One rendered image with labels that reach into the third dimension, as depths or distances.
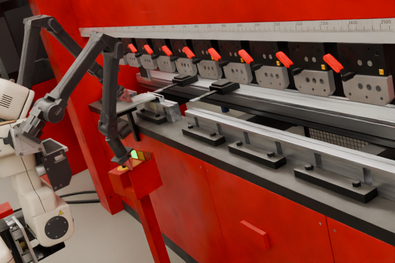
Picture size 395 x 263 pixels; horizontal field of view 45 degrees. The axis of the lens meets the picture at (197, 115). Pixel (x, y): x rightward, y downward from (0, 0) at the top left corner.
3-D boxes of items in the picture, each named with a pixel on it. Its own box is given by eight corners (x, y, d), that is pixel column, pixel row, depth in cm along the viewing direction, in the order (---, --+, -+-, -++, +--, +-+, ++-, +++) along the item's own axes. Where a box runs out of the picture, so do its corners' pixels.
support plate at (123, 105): (101, 111, 264) (100, 109, 264) (142, 94, 275) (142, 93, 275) (112, 115, 249) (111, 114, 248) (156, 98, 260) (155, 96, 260)
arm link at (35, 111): (26, 116, 183) (34, 120, 180) (41, 94, 185) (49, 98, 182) (43, 126, 190) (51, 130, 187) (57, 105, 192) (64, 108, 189)
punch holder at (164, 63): (158, 70, 235) (150, 38, 230) (173, 65, 239) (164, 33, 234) (173, 73, 222) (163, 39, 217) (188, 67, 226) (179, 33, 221)
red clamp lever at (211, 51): (207, 48, 179) (221, 65, 175) (216, 45, 181) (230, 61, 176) (206, 51, 181) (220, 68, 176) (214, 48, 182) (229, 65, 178)
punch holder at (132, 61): (128, 66, 269) (120, 37, 264) (141, 61, 273) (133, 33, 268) (139, 67, 256) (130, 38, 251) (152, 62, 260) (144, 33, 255)
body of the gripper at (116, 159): (134, 150, 222) (127, 138, 219) (120, 165, 217) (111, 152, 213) (127, 149, 227) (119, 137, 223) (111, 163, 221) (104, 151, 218)
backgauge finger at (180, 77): (151, 94, 274) (149, 86, 273) (188, 78, 285) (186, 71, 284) (160, 96, 264) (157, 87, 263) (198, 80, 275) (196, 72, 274)
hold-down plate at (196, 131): (182, 134, 229) (181, 128, 229) (191, 130, 232) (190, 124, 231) (216, 147, 204) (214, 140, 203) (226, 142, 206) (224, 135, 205)
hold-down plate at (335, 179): (294, 176, 161) (293, 169, 160) (306, 170, 164) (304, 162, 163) (365, 204, 136) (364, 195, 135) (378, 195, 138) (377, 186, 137)
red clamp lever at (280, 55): (274, 51, 145) (295, 73, 141) (284, 48, 147) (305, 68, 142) (273, 56, 147) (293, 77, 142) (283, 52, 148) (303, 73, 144)
